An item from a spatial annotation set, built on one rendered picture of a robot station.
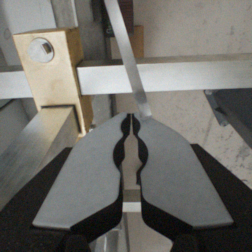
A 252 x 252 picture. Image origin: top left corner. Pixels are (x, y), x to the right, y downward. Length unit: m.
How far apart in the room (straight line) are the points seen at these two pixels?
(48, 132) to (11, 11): 0.33
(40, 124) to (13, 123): 0.31
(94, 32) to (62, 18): 0.05
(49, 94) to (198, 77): 0.16
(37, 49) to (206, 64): 0.16
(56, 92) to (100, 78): 0.05
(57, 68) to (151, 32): 0.87
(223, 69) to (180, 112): 1.01
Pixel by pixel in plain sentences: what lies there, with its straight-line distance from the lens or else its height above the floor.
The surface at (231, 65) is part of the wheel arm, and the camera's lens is 0.21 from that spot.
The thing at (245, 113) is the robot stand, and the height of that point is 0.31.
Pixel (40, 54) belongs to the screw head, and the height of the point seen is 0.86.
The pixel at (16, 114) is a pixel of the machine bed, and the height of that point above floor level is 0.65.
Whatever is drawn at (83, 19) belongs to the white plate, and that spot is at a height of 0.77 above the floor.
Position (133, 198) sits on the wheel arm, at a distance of 0.36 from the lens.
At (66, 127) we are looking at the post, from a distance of 0.18.
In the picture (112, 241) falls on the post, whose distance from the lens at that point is 0.66.
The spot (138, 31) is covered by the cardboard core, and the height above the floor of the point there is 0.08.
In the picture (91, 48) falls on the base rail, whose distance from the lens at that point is 0.33.
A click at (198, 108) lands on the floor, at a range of 1.23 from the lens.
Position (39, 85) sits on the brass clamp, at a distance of 0.21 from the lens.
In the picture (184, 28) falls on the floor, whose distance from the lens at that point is 1.06.
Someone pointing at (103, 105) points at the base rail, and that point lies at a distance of 0.36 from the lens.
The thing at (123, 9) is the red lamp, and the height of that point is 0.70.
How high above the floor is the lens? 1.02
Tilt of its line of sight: 57 degrees down
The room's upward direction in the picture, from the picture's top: 178 degrees counter-clockwise
